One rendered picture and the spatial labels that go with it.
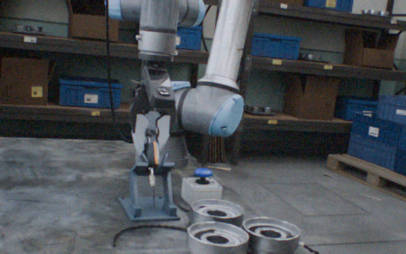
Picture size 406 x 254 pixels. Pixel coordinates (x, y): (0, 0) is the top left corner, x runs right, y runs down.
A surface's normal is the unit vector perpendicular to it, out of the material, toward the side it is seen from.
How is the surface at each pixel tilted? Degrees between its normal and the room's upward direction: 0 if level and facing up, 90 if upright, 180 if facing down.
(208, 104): 72
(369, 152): 90
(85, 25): 82
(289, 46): 90
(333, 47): 90
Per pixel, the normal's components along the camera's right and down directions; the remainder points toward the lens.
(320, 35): 0.34, 0.21
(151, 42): -0.19, 0.17
